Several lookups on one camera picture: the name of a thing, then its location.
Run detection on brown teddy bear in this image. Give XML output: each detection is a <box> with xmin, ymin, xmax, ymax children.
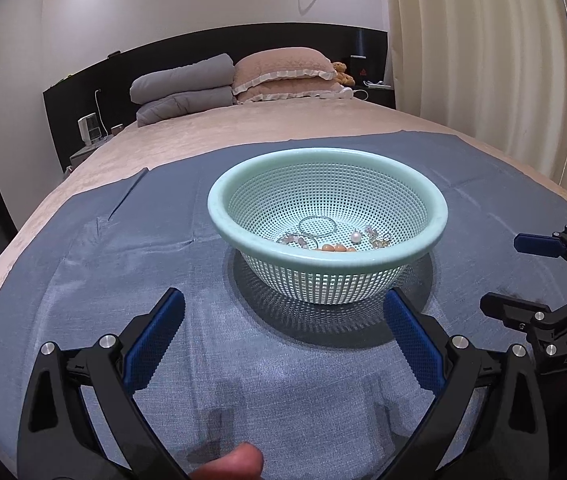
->
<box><xmin>332</xmin><ymin>62</ymin><xmax>355</xmax><ymax>87</ymax></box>

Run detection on black bedside table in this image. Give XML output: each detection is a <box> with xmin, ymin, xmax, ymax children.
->
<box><xmin>363</xmin><ymin>86</ymin><xmax>396</xmax><ymax>110</ymax></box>

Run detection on pink beaded necklace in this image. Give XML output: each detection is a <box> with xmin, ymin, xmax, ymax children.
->
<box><xmin>276</xmin><ymin>231</ymin><xmax>315</xmax><ymax>252</ymax></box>

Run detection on upper pink frilled pillow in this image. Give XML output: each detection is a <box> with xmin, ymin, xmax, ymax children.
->
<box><xmin>233</xmin><ymin>47</ymin><xmax>337</xmax><ymax>96</ymax></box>

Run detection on white charger with cable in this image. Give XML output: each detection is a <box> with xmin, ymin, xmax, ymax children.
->
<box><xmin>337</xmin><ymin>86</ymin><xmax>369</xmax><ymax>101</ymax></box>

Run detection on mint green plastic basket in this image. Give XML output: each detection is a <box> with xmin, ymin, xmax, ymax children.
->
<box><xmin>208</xmin><ymin>148</ymin><xmax>448</xmax><ymax>306</ymax></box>

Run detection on green bangle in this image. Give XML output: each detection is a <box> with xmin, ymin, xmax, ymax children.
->
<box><xmin>297</xmin><ymin>214</ymin><xmax>338</xmax><ymax>238</ymax></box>

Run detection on lower grey pillow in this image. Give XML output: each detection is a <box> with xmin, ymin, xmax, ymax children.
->
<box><xmin>136</xmin><ymin>86</ymin><xmax>235</xmax><ymax>127</ymax></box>

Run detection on lower pink frilled pillow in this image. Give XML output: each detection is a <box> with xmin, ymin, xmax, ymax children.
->
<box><xmin>236</xmin><ymin>77</ymin><xmax>343</xmax><ymax>104</ymax></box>

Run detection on person's left hand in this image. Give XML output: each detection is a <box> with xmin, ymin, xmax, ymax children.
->
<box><xmin>189</xmin><ymin>442</ymin><xmax>264</xmax><ymax>480</ymax></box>

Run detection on white bedside device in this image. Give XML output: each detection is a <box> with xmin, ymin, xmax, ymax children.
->
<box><xmin>78</xmin><ymin>113</ymin><xmax>102</xmax><ymax>146</ymax></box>

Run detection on cream curtain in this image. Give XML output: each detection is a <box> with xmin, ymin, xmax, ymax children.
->
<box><xmin>389</xmin><ymin>0</ymin><xmax>567</xmax><ymax>190</ymax></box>

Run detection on upper grey pillow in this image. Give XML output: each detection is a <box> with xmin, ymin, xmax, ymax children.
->
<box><xmin>130</xmin><ymin>53</ymin><xmax>235</xmax><ymax>104</ymax></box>

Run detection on pink frilled pillow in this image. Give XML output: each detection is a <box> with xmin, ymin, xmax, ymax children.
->
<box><xmin>236</xmin><ymin>77</ymin><xmax>343</xmax><ymax>104</ymax></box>
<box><xmin>233</xmin><ymin>47</ymin><xmax>337</xmax><ymax>96</ymax></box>

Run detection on black headboard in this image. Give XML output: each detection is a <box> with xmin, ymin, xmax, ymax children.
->
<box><xmin>43</xmin><ymin>22</ymin><xmax>389</xmax><ymax>168</ymax></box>

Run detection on grey pillow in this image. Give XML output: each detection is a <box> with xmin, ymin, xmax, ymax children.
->
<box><xmin>136</xmin><ymin>86</ymin><xmax>235</xmax><ymax>127</ymax></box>
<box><xmin>130</xmin><ymin>53</ymin><xmax>235</xmax><ymax>104</ymax></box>

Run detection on small silver earring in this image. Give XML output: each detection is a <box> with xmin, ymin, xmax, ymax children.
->
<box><xmin>365</xmin><ymin>226</ymin><xmax>392</xmax><ymax>249</ymax></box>

